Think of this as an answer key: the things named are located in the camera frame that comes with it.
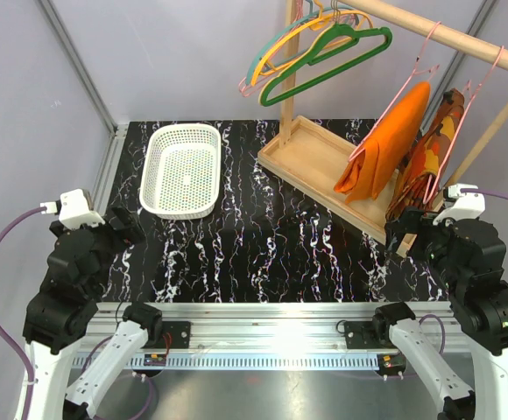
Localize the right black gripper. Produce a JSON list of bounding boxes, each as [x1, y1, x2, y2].
[[385, 204, 467, 292]]

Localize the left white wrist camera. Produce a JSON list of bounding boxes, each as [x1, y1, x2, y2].
[[40, 188, 106, 230]]

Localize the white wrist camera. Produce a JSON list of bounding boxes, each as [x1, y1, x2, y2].
[[433, 183, 485, 226], [40, 188, 106, 230]]

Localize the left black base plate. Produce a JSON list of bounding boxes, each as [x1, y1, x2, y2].
[[145, 321, 192, 350]]

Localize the teal plastic hanger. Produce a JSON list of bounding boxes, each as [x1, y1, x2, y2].
[[245, 0, 363, 85]]

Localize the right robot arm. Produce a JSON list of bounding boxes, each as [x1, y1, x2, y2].
[[370, 207, 508, 419]]

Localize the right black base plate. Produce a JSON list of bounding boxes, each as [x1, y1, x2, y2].
[[335, 319, 394, 350]]

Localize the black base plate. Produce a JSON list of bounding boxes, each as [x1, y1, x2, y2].
[[335, 319, 394, 350], [145, 321, 192, 350]]

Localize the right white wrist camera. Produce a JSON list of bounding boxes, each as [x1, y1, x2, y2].
[[433, 183, 485, 226]]

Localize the pink hanger at left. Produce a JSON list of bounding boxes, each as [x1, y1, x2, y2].
[[238, 0, 304, 97]]

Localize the pink wire hanger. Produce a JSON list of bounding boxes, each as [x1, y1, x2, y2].
[[422, 45, 505, 206], [348, 20, 442, 162]]

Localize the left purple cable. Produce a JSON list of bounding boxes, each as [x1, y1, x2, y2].
[[0, 206, 45, 420]]

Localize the wooden clothes rack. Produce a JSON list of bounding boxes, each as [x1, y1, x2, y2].
[[258, 1, 508, 244]]

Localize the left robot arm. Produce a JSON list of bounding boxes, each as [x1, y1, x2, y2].
[[20, 206, 164, 419]]

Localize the green plastic hanger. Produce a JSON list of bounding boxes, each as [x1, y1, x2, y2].
[[258, 23, 393, 108]]

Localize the orange camouflage trousers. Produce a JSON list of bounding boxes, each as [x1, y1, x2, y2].
[[385, 88, 465, 221]]

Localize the white perforated plastic basket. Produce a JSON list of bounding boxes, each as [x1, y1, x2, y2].
[[139, 123, 222, 220]]

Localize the aluminium frame rail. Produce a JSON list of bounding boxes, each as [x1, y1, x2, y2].
[[72, 301, 461, 372]]

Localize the yellow plastic hanger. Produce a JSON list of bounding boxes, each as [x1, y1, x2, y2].
[[251, 0, 374, 88]]

